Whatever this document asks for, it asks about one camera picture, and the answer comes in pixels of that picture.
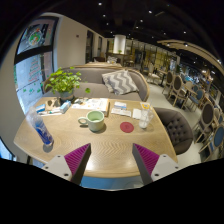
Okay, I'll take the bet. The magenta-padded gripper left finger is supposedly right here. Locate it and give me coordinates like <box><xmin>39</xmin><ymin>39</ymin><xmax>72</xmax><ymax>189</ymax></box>
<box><xmin>41</xmin><ymin>142</ymin><xmax>92</xmax><ymax>186</ymax></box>

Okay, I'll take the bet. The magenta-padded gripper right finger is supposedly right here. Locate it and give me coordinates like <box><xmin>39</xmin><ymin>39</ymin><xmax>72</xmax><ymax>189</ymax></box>
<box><xmin>131</xmin><ymin>142</ymin><xmax>183</xmax><ymax>186</ymax></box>

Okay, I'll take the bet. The clear bottle with blue label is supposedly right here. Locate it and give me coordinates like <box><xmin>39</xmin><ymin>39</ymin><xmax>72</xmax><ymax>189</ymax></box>
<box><xmin>25</xmin><ymin>105</ymin><xmax>55</xmax><ymax>148</ymax></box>

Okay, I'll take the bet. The grey tufted armchair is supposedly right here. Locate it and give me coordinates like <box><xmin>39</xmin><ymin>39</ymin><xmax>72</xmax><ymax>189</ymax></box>
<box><xmin>153</xmin><ymin>106</ymin><xmax>195</xmax><ymax>156</ymax></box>

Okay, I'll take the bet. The clear plastic cup with straw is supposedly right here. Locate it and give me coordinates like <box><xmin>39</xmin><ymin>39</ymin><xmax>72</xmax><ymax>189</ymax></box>
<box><xmin>138</xmin><ymin>102</ymin><xmax>155</xmax><ymax>130</ymax></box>

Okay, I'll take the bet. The flat round red coaster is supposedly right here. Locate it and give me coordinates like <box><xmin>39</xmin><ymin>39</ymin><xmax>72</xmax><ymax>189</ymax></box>
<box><xmin>119</xmin><ymin>121</ymin><xmax>135</xmax><ymax>134</ymax></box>

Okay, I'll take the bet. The pale green ceramic mug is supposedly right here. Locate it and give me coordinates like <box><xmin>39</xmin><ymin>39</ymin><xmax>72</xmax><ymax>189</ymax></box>
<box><xmin>77</xmin><ymin>109</ymin><xmax>106</xmax><ymax>133</ymax></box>

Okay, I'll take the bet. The white paper napkin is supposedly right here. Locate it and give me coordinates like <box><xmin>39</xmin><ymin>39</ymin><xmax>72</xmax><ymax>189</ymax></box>
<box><xmin>132</xmin><ymin>108</ymin><xmax>143</xmax><ymax>120</ymax></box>

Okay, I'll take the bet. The small blue box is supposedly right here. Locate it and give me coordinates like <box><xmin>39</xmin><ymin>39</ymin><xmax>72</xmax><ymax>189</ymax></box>
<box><xmin>59</xmin><ymin>100</ymin><xmax>72</xmax><ymax>114</ymax></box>

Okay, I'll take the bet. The blue and white pack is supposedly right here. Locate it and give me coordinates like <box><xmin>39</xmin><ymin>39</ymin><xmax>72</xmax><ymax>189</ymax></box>
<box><xmin>35</xmin><ymin>103</ymin><xmax>47</xmax><ymax>114</ymax></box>

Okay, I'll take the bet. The small wooden stand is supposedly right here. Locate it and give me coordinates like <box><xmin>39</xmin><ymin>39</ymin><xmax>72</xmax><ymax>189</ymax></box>
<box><xmin>45</xmin><ymin>97</ymin><xmax>61</xmax><ymax>112</ymax></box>

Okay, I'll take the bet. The yellow square card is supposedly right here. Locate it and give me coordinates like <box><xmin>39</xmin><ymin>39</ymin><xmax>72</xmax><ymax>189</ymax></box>
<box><xmin>139</xmin><ymin>101</ymin><xmax>151</xmax><ymax>111</ymax></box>

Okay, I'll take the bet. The group of dining chairs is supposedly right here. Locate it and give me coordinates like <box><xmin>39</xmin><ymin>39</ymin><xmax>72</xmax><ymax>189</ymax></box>
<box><xmin>161</xmin><ymin>69</ymin><xmax>224</xmax><ymax>158</ymax></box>

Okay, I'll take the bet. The white printed paper slip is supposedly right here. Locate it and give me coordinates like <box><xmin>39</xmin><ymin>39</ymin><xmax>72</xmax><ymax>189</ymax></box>
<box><xmin>110</xmin><ymin>108</ymin><xmax>133</xmax><ymax>118</ymax></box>

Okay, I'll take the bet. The small blue white card pack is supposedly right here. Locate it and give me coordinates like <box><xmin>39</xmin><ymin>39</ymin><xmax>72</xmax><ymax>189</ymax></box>
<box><xmin>113</xmin><ymin>101</ymin><xmax>128</xmax><ymax>110</ymax></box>

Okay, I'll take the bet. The grey curved sofa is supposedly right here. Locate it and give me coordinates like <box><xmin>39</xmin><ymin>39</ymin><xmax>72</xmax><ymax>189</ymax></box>
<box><xmin>43</xmin><ymin>64</ymin><xmax>151</xmax><ymax>103</ymax></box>

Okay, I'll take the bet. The green potted plant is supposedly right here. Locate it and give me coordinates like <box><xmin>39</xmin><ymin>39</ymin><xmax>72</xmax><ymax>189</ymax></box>
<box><xmin>44</xmin><ymin>66</ymin><xmax>92</xmax><ymax>102</ymax></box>

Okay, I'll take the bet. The grey white chevron cushion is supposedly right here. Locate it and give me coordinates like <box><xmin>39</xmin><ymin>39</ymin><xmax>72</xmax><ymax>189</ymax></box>
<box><xmin>101</xmin><ymin>69</ymin><xmax>140</xmax><ymax>96</ymax></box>

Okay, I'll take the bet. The group of ceiling spotlights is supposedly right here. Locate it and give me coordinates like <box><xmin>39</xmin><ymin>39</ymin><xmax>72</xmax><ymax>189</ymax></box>
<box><xmin>96</xmin><ymin>1</ymin><xmax>223</xmax><ymax>64</ymax></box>

